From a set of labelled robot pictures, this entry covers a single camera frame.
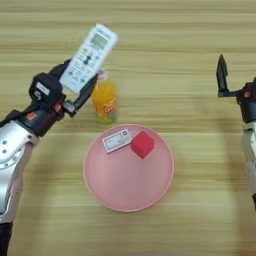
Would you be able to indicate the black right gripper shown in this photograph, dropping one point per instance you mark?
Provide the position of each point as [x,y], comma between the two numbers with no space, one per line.
[250,106]

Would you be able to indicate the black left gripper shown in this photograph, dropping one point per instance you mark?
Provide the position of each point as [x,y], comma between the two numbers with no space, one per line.
[40,120]

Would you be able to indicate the white remote control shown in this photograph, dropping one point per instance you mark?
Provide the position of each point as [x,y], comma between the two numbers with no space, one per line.
[88,56]

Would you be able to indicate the orange juice bottle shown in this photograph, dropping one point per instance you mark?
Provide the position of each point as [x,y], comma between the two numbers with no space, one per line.
[105,103]

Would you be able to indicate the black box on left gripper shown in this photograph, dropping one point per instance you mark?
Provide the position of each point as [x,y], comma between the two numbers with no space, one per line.
[45,88]

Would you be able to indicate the white printed card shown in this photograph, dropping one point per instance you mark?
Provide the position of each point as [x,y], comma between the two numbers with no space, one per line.
[116,140]

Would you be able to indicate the red cube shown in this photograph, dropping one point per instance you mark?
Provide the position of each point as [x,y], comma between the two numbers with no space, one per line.
[142,144]

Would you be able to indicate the pink round plate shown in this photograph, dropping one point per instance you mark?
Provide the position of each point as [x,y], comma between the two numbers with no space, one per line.
[130,186]

